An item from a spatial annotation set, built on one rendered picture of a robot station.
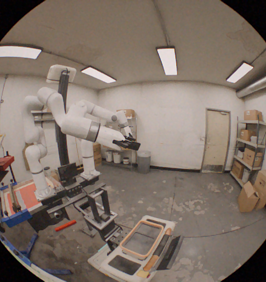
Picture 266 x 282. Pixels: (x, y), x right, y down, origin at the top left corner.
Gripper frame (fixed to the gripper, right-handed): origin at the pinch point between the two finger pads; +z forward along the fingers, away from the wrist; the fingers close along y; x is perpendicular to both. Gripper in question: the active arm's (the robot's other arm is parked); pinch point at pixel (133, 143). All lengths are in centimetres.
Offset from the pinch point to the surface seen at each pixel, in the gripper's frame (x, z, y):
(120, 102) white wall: 42, 69, -358
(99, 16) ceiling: 124, -74, -77
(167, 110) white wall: 72, 187, -242
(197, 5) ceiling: 170, 8, 0
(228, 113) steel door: 161, 332, -99
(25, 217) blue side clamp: -73, -59, 7
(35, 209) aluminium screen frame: -71, -51, -3
